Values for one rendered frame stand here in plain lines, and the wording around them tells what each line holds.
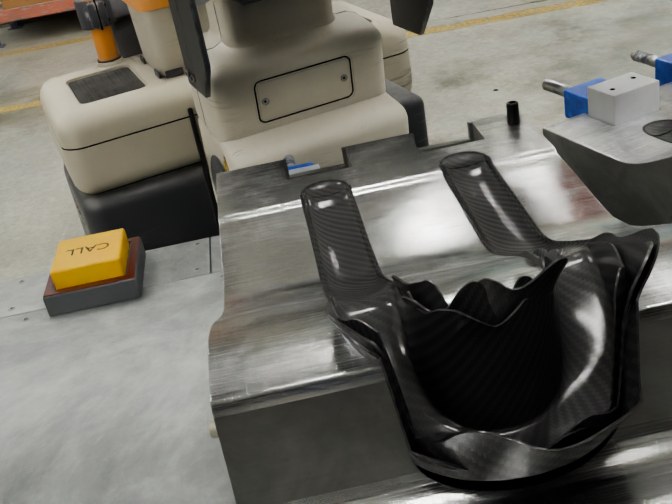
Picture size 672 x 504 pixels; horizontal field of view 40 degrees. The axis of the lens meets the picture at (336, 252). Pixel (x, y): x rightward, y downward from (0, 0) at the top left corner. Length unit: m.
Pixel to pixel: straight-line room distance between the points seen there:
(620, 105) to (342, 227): 0.30
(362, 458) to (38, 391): 0.34
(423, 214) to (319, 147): 0.43
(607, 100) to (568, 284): 0.36
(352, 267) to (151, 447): 0.18
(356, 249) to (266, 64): 0.47
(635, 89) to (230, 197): 0.36
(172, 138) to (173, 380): 0.68
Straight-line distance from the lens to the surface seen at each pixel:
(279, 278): 0.60
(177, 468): 0.60
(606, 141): 0.81
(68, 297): 0.80
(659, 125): 0.84
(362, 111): 1.09
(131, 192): 1.34
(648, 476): 0.46
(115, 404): 0.68
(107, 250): 0.81
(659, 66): 0.95
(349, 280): 0.59
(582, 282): 0.50
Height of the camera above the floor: 1.18
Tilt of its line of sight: 28 degrees down
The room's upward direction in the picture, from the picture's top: 11 degrees counter-clockwise
